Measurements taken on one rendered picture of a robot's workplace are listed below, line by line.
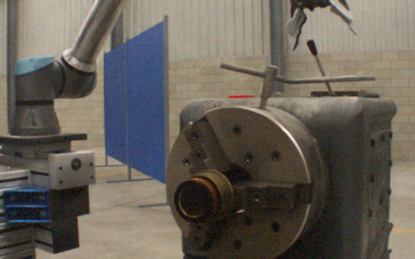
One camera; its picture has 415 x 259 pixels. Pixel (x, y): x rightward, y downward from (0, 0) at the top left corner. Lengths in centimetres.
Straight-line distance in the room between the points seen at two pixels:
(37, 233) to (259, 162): 72
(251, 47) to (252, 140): 1093
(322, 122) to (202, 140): 26
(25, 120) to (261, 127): 73
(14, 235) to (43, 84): 43
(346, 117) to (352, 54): 1002
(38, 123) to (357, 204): 87
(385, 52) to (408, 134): 190
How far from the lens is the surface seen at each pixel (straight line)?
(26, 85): 138
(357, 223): 102
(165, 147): 587
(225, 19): 1222
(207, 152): 86
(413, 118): 1076
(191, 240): 94
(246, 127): 89
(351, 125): 98
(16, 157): 140
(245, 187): 83
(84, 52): 142
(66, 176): 126
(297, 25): 106
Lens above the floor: 124
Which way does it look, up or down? 3 degrees down
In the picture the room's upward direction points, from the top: 1 degrees counter-clockwise
